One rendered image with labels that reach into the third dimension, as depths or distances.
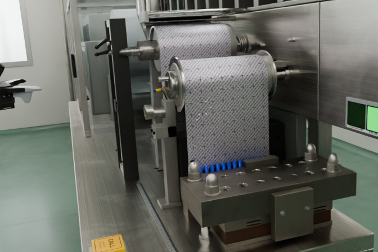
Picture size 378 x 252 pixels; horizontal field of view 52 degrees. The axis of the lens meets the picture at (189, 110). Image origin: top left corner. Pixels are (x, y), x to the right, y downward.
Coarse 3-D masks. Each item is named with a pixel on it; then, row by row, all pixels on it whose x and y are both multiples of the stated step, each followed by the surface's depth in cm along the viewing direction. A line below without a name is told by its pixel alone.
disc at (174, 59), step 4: (172, 60) 104; (176, 60) 101; (176, 64) 101; (180, 64) 98; (180, 68) 98; (180, 72) 98; (184, 80) 97; (184, 84) 97; (184, 88) 97; (184, 92) 97; (184, 96) 98; (184, 100) 98; (180, 104) 102; (176, 108) 106; (180, 108) 102
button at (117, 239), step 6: (96, 240) 91; (102, 240) 90; (108, 240) 90; (114, 240) 90; (120, 240) 90; (96, 246) 88; (102, 246) 88; (108, 246) 88; (114, 246) 87; (120, 246) 87
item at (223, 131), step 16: (192, 112) 100; (208, 112) 101; (224, 112) 103; (240, 112) 104; (256, 112) 106; (192, 128) 101; (208, 128) 102; (224, 128) 104; (240, 128) 105; (256, 128) 106; (192, 144) 102; (208, 144) 103; (224, 144) 104; (240, 144) 106; (256, 144) 107; (208, 160) 104; (224, 160) 105
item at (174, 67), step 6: (264, 60) 107; (174, 66) 102; (270, 66) 106; (270, 72) 106; (180, 78) 99; (270, 78) 106; (180, 84) 99; (270, 84) 106; (180, 90) 100; (270, 90) 108; (180, 96) 100; (180, 102) 101
